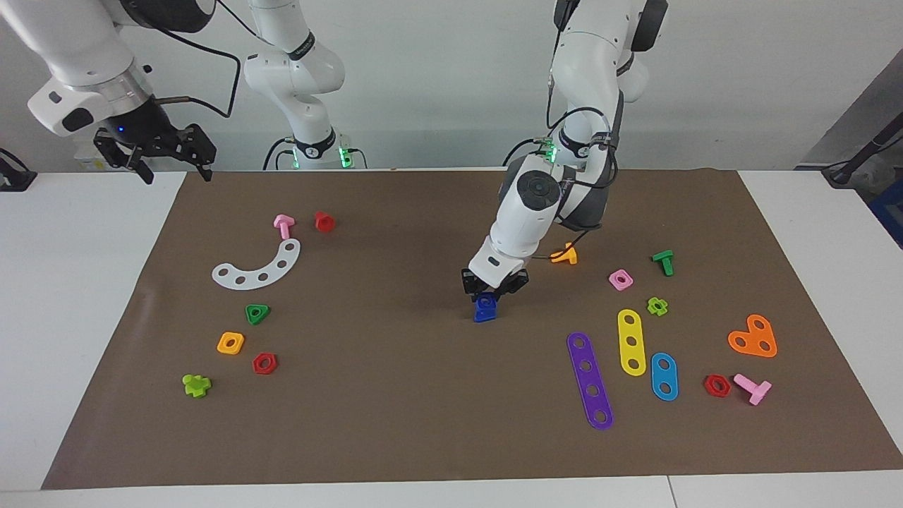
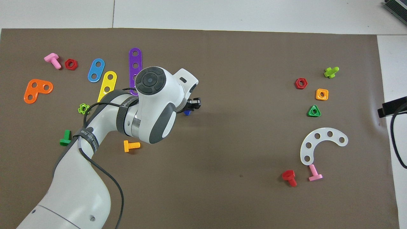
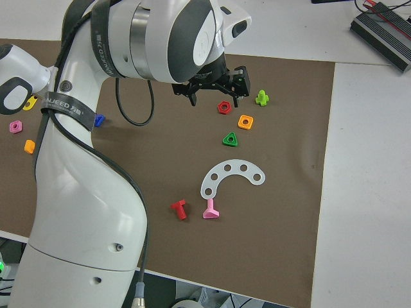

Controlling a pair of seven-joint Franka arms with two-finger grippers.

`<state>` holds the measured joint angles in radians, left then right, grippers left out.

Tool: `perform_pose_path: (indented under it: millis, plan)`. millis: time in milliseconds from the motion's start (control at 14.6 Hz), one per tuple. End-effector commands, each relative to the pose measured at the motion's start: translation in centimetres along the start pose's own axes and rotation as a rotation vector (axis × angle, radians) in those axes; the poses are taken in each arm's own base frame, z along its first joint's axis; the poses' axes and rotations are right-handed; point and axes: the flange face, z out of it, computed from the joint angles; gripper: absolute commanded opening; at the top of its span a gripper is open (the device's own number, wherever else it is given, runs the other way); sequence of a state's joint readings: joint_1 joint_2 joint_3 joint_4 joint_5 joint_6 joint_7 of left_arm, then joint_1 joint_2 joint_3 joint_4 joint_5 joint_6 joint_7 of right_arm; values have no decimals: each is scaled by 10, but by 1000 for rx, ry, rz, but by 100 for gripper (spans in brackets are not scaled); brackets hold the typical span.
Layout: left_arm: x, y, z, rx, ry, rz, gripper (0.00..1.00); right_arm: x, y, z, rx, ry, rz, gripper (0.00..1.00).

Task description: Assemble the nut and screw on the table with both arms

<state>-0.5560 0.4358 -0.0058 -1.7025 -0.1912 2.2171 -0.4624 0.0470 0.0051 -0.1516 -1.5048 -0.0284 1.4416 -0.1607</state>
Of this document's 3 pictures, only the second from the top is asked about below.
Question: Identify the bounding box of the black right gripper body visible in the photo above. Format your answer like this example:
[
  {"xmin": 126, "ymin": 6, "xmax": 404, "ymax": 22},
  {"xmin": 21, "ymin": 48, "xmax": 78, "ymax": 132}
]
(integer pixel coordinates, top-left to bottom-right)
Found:
[{"xmin": 378, "ymin": 97, "xmax": 407, "ymax": 119}]

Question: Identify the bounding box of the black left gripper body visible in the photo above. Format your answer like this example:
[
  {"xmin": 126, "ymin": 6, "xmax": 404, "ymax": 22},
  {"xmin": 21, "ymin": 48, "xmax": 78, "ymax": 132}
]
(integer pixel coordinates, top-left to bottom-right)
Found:
[{"xmin": 186, "ymin": 97, "xmax": 202, "ymax": 112}]

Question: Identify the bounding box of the lime green cross-head screw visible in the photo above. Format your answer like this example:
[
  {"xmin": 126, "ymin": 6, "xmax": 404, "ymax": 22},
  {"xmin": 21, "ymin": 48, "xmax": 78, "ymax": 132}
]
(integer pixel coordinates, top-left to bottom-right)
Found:
[{"xmin": 324, "ymin": 66, "xmax": 340, "ymax": 79}]

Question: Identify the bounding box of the orange plastic screw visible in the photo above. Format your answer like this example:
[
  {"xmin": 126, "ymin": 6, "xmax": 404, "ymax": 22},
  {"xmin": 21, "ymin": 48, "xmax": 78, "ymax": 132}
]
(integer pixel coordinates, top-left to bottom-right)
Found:
[{"xmin": 124, "ymin": 140, "xmax": 141, "ymax": 153}]

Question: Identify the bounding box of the pink plastic screw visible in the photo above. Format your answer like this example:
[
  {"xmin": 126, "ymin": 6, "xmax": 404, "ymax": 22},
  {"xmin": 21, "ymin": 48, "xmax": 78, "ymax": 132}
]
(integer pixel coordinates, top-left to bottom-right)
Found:
[
  {"xmin": 308, "ymin": 164, "xmax": 323, "ymax": 182},
  {"xmin": 44, "ymin": 53, "xmax": 62, "ymax": 70}
]

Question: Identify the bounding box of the red plastic screw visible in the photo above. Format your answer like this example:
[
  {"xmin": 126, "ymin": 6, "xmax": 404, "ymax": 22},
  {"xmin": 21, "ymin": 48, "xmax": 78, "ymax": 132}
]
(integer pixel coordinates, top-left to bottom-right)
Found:
[{"xmin": 282, "ymin": 170, "xmax": 298, "ymax": 187}]

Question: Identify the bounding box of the green plastic screw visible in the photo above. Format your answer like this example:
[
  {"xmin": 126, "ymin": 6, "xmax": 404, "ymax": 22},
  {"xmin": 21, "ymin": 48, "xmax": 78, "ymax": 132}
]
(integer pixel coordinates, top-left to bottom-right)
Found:
[{"xmin": 59, "ymin": 129, "xmax": 72, "ymax": 147}]

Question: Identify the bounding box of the brown table mat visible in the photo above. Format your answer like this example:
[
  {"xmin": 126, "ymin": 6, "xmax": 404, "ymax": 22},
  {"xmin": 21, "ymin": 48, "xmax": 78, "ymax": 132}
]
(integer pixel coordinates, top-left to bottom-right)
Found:
[{"xmin": 0, "ymin": 28, "xmax": 399, "ymax": 229}]

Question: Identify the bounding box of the purple four-hole strip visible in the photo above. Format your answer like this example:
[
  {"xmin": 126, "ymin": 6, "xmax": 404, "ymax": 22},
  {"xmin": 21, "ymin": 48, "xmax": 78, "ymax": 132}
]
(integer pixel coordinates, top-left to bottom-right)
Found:
[{"xmin": 129, "ymin": 48, "xmax": 142, "ymax": 96}]

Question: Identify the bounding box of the white curved five-hole plate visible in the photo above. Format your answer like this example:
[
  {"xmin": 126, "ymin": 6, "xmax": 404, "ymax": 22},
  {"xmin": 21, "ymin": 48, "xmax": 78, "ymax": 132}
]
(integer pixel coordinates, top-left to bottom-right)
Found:
[{"xmin": 300, "ymin": 128, "xmax": 348, "ymax": 166}]

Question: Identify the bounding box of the yellow three-hole strip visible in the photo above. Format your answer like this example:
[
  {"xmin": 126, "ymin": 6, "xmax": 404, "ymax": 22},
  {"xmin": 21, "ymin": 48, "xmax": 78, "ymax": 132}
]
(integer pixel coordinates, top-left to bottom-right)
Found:
[{"xmin": 97, "ymin": 71, "xmax": 117, "ymax": 103}]

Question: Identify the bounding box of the grey ribbed device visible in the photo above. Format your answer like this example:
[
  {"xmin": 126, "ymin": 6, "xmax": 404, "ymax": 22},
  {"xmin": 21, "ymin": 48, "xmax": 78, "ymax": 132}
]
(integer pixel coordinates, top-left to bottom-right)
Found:
[{"xmin": 383, "ymin": 0, "xmax": 407, "ymax": 17}]

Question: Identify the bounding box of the blue two-hole strip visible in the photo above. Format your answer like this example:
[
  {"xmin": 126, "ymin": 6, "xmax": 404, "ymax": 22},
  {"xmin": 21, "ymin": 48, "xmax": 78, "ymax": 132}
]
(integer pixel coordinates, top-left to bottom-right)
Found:
[{"xmin": 87, "ymin": 58, "xmax": 105, "ymax": 83}]

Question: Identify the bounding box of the orange heart three-hole plate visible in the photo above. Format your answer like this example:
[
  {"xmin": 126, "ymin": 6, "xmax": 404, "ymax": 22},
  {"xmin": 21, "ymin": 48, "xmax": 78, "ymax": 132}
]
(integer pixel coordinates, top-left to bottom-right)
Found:
[{"xmin": 24, "ymin": 79, "xmax": 54, "ymax": 104}]

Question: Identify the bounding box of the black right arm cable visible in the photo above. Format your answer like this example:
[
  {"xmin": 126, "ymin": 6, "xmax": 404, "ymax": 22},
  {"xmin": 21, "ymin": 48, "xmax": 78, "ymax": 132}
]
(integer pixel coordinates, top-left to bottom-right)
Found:
[{"xmin": 390, "ymin": 111, "xmax": 407, "ymax": 169}]

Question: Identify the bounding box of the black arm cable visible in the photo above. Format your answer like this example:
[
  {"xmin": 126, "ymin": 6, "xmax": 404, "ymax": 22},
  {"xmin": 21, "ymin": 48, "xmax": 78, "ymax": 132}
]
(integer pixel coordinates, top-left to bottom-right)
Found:
[
  {"xmin": 390, "ymin": 111, "xmax": 407, "ymax": 169},
  {"xmin": 78, "ymin": 87, "xmax": 140, "ymax": 229}
]

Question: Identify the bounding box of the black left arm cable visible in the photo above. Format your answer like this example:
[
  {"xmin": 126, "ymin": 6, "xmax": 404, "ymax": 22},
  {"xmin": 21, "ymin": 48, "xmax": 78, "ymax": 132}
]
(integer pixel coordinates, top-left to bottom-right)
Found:
[{"xmin": 78, "ymin": 87, "xmax": 140, "ymax": 229}]

